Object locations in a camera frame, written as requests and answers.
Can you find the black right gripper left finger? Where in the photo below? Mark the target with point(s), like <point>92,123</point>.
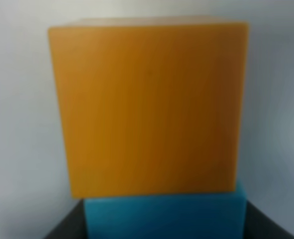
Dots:
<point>73,226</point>

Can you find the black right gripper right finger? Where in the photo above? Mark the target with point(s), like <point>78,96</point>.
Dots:
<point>259,226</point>

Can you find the blue cube block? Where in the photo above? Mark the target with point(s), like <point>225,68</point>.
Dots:
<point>180,216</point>

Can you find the orange cube block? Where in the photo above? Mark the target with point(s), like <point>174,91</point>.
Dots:
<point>150,108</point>

